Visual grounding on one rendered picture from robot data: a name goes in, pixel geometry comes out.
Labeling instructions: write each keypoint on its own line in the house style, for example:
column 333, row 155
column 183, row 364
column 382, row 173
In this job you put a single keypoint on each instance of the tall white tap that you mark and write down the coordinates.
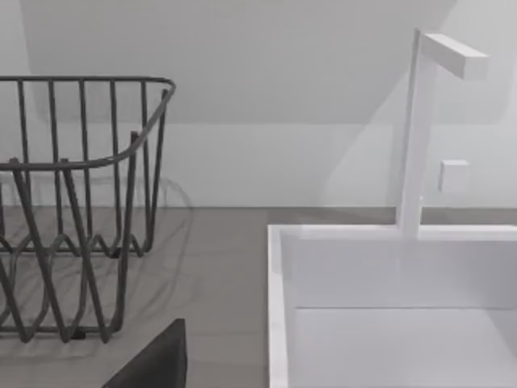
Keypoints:
column 416, row 141

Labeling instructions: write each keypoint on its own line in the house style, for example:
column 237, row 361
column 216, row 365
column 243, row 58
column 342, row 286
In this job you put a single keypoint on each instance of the white sink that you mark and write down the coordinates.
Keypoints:
column 363, row 323

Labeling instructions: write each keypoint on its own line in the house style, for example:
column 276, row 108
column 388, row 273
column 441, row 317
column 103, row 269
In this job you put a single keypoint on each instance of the white square tap knob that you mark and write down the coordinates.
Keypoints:
column 453, row 175

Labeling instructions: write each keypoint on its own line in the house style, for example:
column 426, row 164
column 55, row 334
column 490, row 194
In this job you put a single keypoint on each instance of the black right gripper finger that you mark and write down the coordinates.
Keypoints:
column 161, row 359

